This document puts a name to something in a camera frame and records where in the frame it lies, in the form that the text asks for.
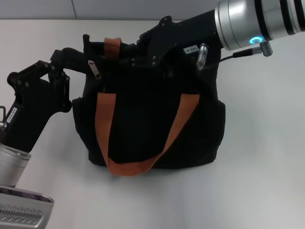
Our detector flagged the black bag with orange handles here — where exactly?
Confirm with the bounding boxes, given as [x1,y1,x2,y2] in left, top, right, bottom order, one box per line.
[71,34,226,178]

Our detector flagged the right gripper cable with connectors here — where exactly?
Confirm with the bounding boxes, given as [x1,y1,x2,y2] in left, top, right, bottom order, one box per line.
[196,39,274,71]

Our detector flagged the left gripper cable with connector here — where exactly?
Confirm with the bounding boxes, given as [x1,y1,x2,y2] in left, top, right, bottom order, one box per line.
[0,106,10,131]

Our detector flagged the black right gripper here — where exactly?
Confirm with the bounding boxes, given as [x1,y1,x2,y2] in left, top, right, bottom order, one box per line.
[118,9,224,78]

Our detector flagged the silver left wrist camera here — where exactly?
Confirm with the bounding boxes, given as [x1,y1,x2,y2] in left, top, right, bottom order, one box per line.
[0,186,55,229]

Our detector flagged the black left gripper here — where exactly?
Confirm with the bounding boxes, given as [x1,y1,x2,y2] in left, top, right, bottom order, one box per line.
[2,47,84,154]

